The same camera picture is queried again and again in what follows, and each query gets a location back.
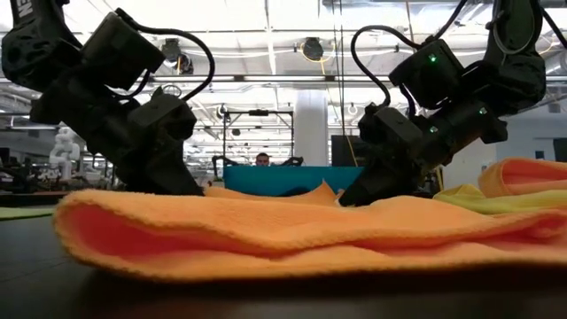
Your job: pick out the green microfiber towel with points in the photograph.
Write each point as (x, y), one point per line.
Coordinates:
(22, 213)

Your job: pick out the blue plastic bin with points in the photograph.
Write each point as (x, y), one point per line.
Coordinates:
(283, 179)

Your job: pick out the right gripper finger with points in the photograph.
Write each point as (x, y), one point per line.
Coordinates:
(381, 188)

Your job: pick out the black computer case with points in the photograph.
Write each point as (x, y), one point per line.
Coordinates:
(343, 150)

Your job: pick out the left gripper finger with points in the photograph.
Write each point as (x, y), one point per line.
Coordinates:
(173, 177)

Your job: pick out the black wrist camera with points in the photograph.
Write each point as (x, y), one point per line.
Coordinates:
(119, 49)
(425, 75)

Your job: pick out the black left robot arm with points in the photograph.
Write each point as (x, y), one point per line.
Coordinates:
(35, 49)

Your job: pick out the black metal frame stand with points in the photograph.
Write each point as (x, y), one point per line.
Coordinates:
(258, 113)

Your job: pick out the person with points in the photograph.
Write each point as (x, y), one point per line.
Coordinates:
(262, 159)

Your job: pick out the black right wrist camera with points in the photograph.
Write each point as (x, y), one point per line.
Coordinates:
(425, 75)

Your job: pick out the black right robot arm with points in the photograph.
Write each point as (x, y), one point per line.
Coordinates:
(514, 75)

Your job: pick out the yellow microfiber towel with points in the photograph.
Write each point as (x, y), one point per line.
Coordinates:
(509, 204)

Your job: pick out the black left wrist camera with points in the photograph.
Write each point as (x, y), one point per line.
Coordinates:
(119, 49)

